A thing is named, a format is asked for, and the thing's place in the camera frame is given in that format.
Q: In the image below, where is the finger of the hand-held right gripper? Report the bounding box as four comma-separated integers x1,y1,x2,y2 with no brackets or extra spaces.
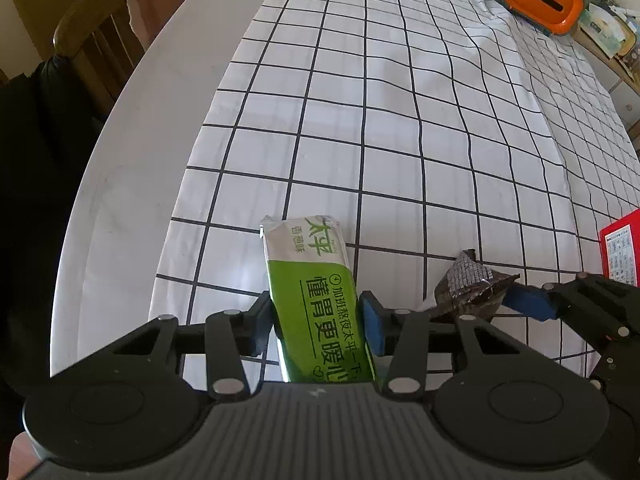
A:
501,272,640,342

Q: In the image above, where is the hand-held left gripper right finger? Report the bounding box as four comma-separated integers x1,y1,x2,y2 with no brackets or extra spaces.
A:
357,290,507,397

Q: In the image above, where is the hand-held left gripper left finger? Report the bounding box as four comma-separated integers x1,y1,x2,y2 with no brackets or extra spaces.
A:
112,290,277,402

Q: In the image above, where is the green and silver cracker packet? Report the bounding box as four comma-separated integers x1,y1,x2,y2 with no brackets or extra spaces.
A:
259,214,383,387

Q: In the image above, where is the dark silver checkered snack bag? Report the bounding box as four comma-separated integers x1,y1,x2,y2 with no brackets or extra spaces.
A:
422,249,521,324

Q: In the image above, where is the red box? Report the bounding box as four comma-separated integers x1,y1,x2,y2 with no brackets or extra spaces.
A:
599,207,640,289

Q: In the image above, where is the white black-grid tablecloth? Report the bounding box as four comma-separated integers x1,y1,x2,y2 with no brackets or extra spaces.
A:
147,0,640,392

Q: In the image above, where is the wooden side shelf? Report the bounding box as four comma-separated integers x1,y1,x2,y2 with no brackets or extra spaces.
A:
570,25,640,133

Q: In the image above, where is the black jacket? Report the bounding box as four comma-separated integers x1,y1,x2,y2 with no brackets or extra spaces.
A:
0,55,109,397

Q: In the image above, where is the white and green box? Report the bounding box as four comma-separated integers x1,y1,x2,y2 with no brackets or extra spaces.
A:
580,2,634,59

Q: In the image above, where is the pink towel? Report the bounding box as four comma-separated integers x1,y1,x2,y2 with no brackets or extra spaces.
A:
116,0,199,52

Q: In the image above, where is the wooden chair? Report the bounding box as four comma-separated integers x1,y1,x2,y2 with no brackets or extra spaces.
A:
52,0,211,122

